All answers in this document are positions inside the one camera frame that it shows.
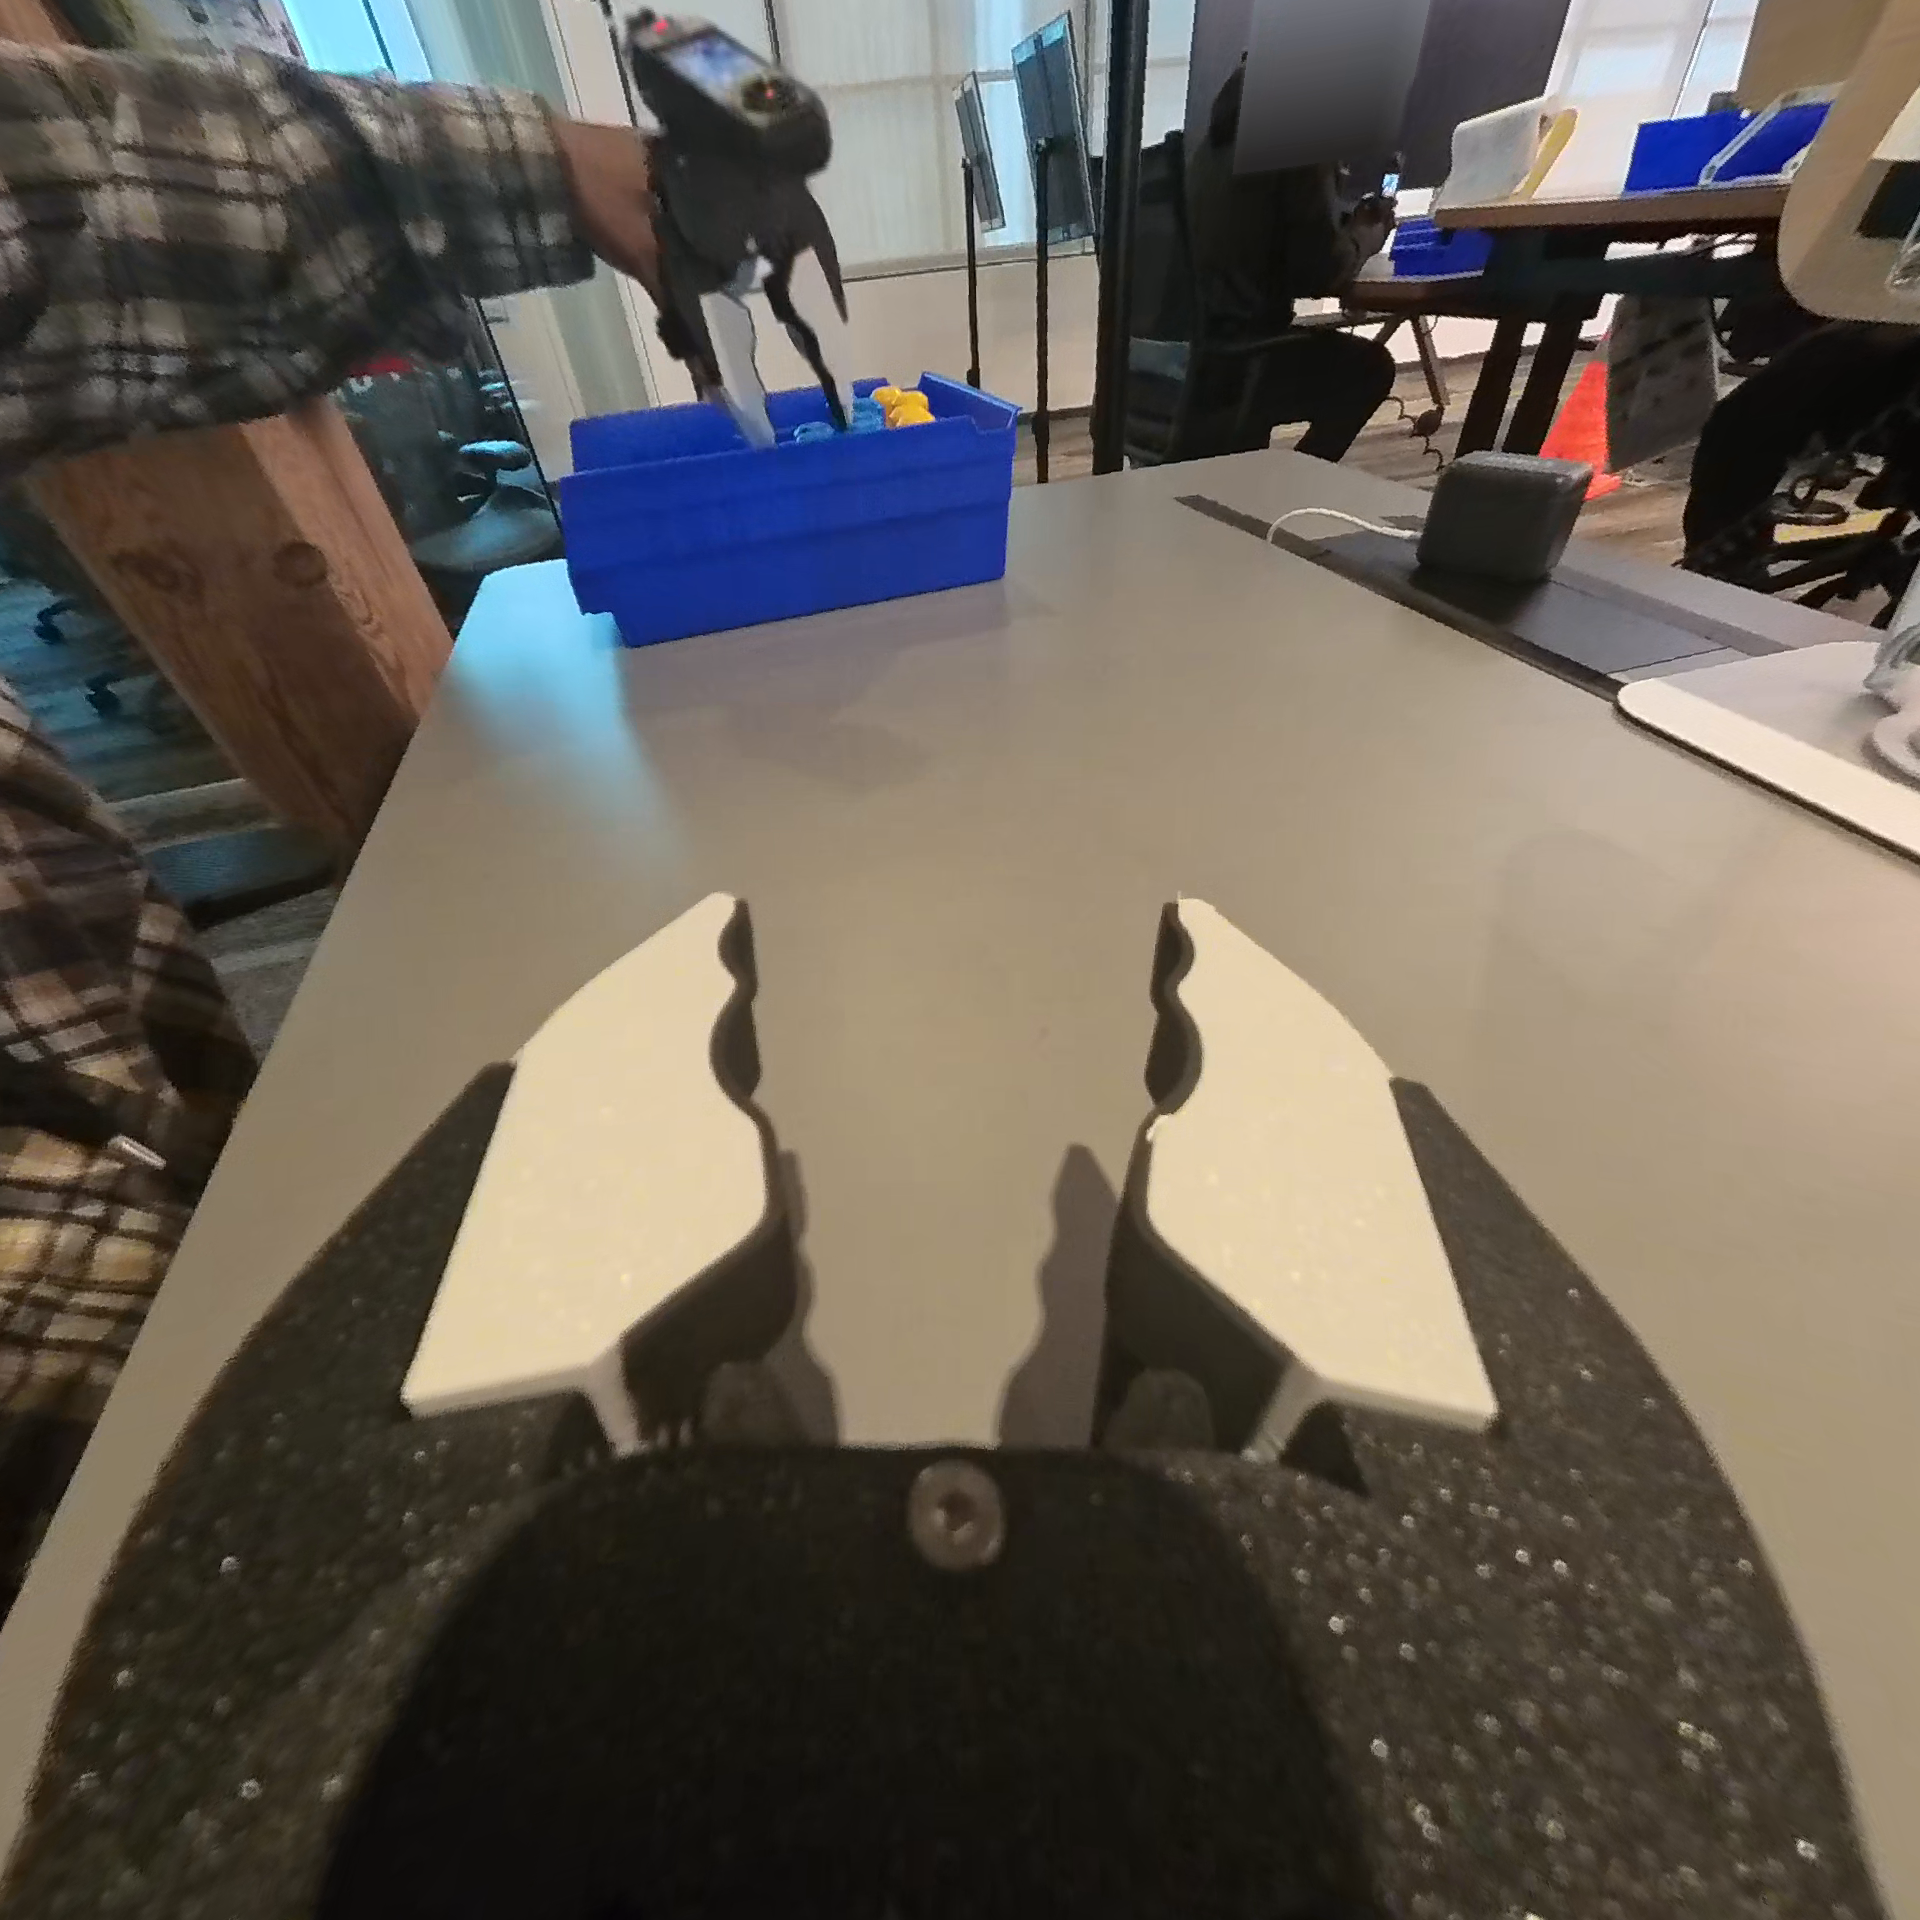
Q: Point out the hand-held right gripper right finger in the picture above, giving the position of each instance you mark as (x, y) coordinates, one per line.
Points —
(1290, 1230)

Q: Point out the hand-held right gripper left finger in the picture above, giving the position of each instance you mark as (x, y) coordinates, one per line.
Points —
(598, 1201)

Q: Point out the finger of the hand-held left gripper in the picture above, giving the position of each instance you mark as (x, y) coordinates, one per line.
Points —
(744, 359)
(821, 271)

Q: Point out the blue plastic bin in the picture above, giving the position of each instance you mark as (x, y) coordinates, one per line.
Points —
(779, 540)

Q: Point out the person's left forearm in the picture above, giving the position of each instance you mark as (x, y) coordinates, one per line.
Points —
(225, 224)

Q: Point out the pile of assorted blocks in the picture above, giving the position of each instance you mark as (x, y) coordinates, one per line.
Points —
(901, 404)

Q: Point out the person's left hand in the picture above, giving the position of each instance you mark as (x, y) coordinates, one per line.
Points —
(616, 187)

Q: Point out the black screen on thin stand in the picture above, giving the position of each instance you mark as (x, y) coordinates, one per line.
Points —
(979, 148)
(1059, 135)

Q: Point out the black floor stand pole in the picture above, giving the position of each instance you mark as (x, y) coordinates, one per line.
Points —
(1118, 224)

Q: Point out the person's plaid-shirted torso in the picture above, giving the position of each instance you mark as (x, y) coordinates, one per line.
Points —
(90, 1049)

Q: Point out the small blue storage bin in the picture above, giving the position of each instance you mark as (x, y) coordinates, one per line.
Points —
(1681, 148)
(1440, 251)

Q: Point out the white pad on table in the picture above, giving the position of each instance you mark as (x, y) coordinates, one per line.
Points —
(1740, 721)

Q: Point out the white cardboard box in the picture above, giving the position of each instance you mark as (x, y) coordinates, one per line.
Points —
(1492, 148)

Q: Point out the grey power adapter box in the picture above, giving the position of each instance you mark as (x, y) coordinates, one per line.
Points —
(1500, 518)

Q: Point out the orange traffic cone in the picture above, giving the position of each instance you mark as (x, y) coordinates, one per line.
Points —
(1582, 422)

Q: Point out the grey printed sheet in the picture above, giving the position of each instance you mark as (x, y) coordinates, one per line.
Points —
(1665, 376)

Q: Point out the wooden post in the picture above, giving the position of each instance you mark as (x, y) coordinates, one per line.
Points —
(225, 600)

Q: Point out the large black wall screen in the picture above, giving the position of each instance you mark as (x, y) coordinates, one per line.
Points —
(1483, 76)

